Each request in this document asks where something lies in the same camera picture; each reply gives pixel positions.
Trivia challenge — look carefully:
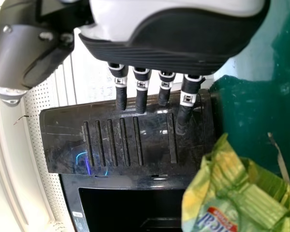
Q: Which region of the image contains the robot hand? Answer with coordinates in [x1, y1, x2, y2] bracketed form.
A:
[0, 0, 272, 136]

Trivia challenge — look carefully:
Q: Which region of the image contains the white perforated cable duct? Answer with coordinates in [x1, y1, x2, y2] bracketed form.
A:
[21, 72, 75, 232]

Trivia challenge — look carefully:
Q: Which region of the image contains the black oven with glass door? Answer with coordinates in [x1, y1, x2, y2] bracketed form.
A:
[38, 88, 223, 232]

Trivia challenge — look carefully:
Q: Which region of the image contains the yellow-green biscuit packet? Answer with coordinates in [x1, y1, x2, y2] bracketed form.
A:
[181, 132, 290, 232]

